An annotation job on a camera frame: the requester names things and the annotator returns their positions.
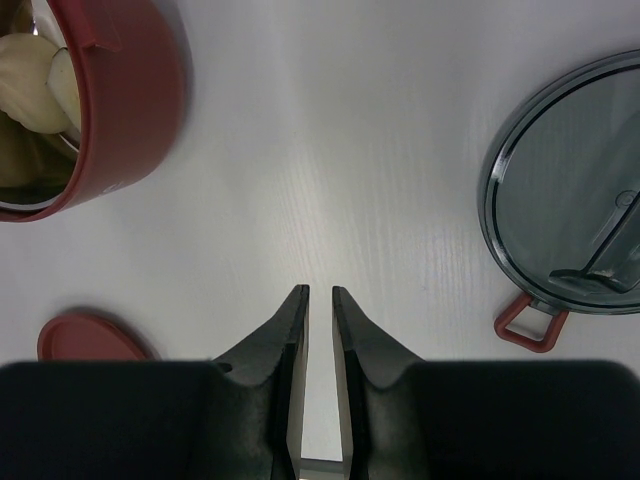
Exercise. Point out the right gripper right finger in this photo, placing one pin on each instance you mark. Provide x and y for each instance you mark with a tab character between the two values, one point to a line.
379	423

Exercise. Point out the toy white mushroom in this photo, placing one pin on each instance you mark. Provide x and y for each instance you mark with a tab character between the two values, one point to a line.
25	97

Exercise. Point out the grey transparent lid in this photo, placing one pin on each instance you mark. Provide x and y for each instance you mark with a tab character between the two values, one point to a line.
558	201

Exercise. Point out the red steel lunch box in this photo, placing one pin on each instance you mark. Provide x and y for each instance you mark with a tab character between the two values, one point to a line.
132	92

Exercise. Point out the red round lid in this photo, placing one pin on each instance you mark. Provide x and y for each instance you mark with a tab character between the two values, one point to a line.
80	336

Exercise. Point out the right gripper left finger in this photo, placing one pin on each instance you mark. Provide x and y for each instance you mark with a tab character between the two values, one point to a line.
257	397

